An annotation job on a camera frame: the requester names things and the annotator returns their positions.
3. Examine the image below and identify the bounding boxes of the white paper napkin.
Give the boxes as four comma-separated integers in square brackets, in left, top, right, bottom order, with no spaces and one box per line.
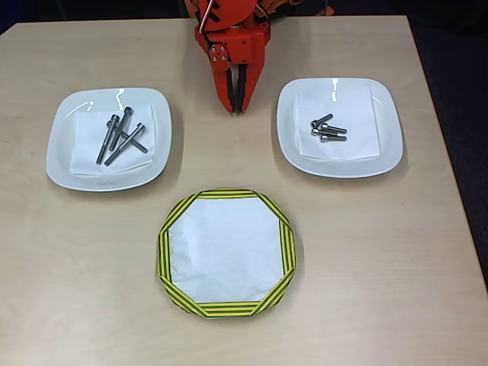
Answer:
[295,82,381,161]
[69,104,157,177]

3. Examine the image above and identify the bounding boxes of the white square ceramic plate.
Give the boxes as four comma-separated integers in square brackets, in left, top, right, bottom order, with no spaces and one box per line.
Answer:
[276,77,404,179]
[45,87,172,193]

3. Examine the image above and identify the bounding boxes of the yellow black striped paper tray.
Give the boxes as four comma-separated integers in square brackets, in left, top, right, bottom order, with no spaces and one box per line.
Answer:
[155,187,297,318]

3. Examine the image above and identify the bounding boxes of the white red servo cable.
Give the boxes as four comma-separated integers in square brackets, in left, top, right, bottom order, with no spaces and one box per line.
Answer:
[198,0,217,35]

